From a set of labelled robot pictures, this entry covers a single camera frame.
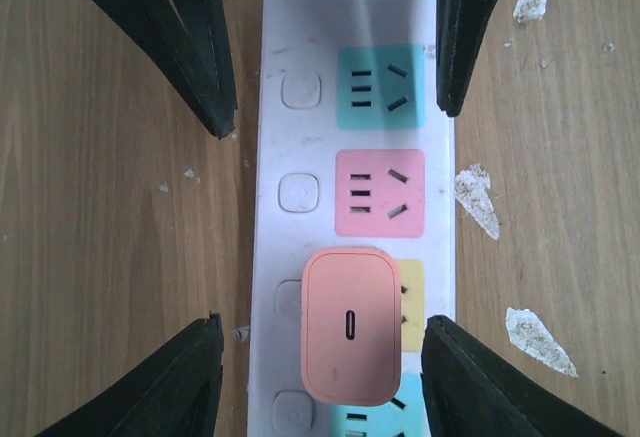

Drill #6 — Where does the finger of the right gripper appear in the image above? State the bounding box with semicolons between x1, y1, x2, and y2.
436;0;498;117
92;0;238;139

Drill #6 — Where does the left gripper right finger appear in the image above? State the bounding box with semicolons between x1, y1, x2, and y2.
421;315;615;437

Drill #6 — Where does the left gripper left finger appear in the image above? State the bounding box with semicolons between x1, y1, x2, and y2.
40;313;224;436

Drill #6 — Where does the white power strip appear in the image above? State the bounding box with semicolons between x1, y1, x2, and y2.
247;0;455;436

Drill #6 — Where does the orange usb charger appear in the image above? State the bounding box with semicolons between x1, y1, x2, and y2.
301;247;402;407

